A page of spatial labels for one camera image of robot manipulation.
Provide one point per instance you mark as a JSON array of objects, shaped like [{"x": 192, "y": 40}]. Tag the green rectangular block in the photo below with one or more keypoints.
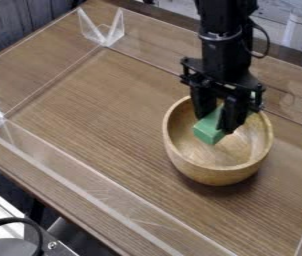
[{"x": 206, "y": 127}]

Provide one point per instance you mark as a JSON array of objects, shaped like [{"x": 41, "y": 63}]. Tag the brown wooden bowl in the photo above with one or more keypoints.
[{"x": 224, "y": 163}]

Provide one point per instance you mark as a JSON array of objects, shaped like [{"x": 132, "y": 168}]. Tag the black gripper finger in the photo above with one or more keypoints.
[
  {"x": 203, "y": 100},
  {"x": 234, "y": 112}
]

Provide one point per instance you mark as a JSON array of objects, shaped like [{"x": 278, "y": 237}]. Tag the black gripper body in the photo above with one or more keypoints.
[{"x": 222, "y": 69}]

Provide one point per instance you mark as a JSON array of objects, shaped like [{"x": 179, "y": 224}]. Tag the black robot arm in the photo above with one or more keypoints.
[{"x": 223, "y": 16}]

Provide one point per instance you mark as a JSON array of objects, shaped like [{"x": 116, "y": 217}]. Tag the clear acrylic corner bracket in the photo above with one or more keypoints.
[{"x": 101, "y": 34}]

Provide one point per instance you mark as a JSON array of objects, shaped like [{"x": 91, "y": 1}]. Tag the metal bracket with screw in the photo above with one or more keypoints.
[{"x": 52, "y": 245}]

